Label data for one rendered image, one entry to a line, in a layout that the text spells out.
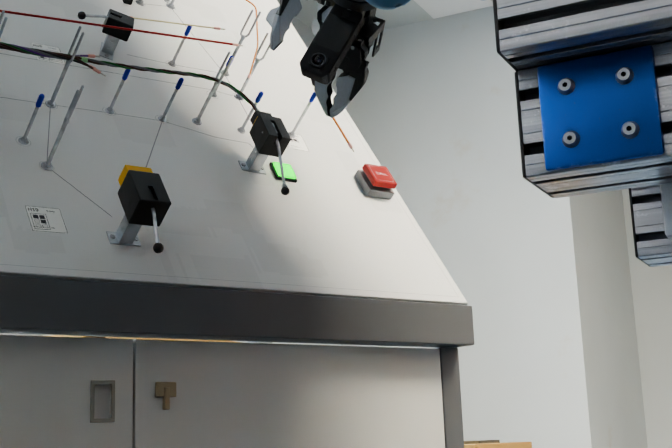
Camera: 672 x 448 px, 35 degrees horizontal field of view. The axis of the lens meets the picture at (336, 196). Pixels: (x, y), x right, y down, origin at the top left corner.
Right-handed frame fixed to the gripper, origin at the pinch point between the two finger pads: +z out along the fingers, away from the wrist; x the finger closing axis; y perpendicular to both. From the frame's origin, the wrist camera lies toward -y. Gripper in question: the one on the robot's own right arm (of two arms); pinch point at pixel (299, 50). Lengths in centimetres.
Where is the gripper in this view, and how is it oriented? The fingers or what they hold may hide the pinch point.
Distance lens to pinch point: 171.0
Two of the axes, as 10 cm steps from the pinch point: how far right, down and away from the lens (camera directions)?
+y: -5.0, -2.9, 8.2
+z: -2.8, 9.5, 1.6
